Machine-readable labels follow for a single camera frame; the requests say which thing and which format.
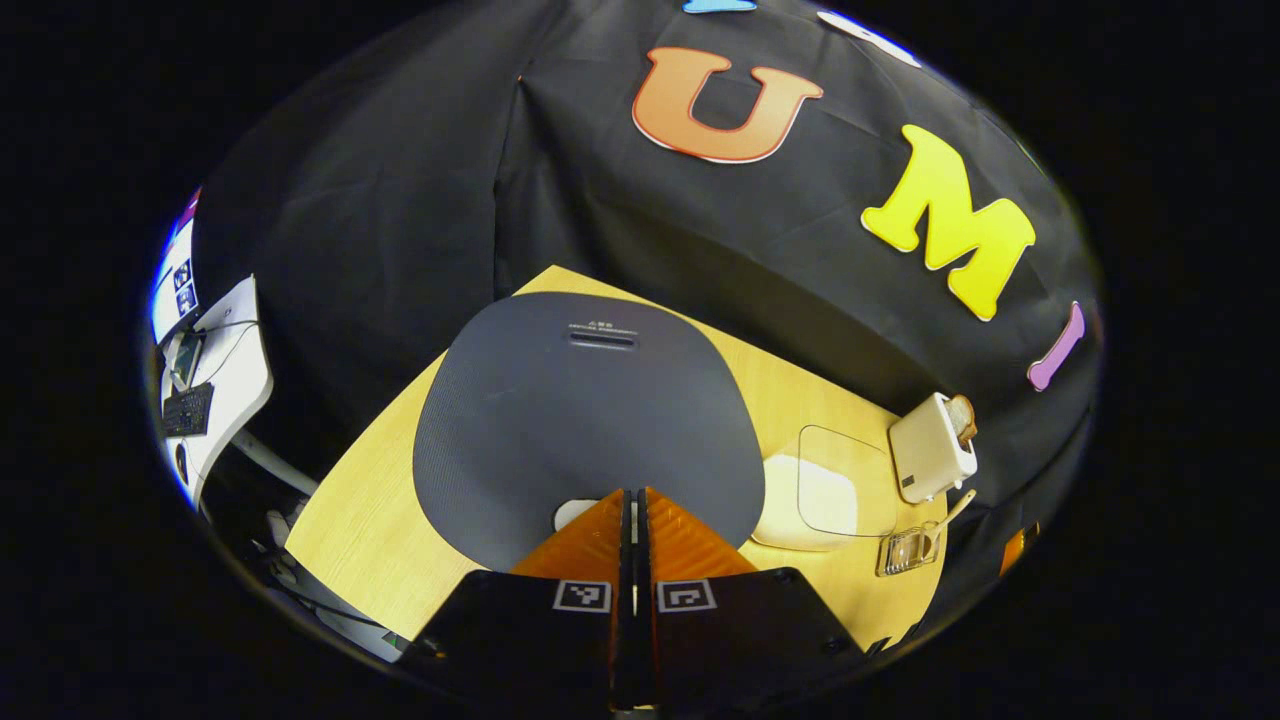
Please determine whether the grey desk device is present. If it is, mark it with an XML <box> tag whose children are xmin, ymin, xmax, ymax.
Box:
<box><xmin>168</xmin><ymin>330</ymin><xmax>206</xmax><ymax>391</ymax></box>

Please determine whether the computer monitor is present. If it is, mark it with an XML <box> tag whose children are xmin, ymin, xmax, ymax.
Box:
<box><xmin>150</xmin><ymin>215</ymin><xmax>201</xmax><ymax>346</ymax></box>

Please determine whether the black backdrop cloth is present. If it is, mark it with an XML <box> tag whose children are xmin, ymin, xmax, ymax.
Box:
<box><xmin>150</xmin><ymin>0</ymin><xmax>1106</xmax><ymax>561</ymax></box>

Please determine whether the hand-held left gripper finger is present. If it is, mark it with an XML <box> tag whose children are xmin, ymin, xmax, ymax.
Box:
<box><xmin>400</xmin><ymin>488</ymin><xmax>634</xmax><ymax>713</ymax></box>
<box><xmin>634</xmin><ymin>487</ymin><xmax>871</xmax><ymax>713</ymax></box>

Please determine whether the dark grey rice cooker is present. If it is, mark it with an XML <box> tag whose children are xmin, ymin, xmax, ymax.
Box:
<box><xmin>412</xmin><ymin>291</ymin><xmax>766</xmax><ymax>573</ymax></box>

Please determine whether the white side desk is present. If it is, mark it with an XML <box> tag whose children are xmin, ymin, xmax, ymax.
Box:
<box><xmin>160</xmin><ymin>275</ymin><xmax>321</xmax><ymax>506</ymax></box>

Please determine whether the black keyboard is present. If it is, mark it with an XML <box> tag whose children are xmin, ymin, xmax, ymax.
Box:
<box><xmin>162</xmin><ymin>382</ymin><xmax>215</xmax><ymax>438</ymax></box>

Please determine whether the clear box of white rice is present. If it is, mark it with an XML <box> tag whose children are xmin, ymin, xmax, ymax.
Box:
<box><xmin>750</xmin><ymin>425</ymin><xmax>899</xmax><ymax>553</ymax></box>

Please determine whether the white toaster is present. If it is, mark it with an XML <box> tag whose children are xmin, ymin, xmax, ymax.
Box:
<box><xmin>888</xmin><ymin>392</ymin><xmax>979</xmax><ymax>504</ymax></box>

